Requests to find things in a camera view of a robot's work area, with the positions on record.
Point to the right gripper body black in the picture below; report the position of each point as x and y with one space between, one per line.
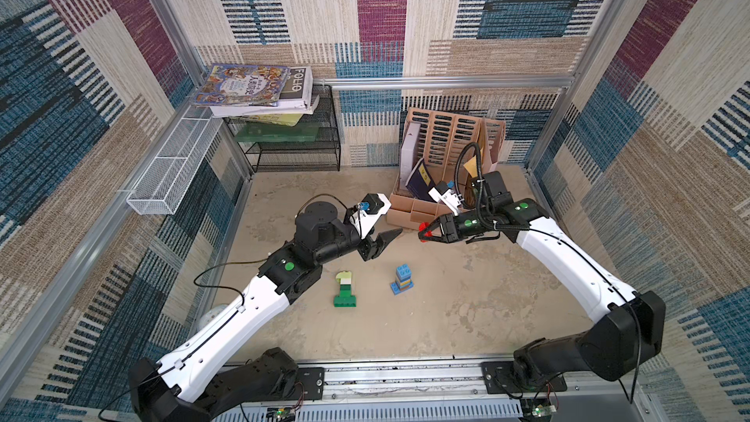
445 229

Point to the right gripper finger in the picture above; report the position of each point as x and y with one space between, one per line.
438 236
434 227

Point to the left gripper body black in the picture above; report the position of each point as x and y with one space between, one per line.
367 249

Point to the lime green lego brick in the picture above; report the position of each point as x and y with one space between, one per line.
344 278

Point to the medium blue square lego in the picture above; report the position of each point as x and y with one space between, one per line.
403 273

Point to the long green lego brick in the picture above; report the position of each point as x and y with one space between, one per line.
342 301

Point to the long blue lego brick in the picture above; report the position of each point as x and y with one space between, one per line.
395 290

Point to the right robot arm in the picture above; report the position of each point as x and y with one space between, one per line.
627 325

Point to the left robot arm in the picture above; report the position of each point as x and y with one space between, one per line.
191 383

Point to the dark purple book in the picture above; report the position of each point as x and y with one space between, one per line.
420 182

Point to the yellow envelope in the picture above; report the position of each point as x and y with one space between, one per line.
471 167

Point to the white book in organizer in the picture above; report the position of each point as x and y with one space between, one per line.
408 151

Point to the pink desk file organizer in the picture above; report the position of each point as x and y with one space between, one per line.
442 137

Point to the black and white Folio book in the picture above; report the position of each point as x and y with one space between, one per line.
296 98

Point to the green folder on shelf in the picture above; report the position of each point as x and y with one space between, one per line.
252 133

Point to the pale blue round clock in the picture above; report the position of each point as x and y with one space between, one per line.
210 315

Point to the colourful illustrated book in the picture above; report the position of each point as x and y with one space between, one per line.
242 85

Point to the black wire shelf rack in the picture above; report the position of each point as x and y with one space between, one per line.
312 144

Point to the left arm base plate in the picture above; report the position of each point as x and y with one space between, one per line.
308 384

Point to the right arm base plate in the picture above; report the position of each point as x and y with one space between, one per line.
501 377

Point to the white wire mesh basket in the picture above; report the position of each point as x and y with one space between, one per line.
163 186

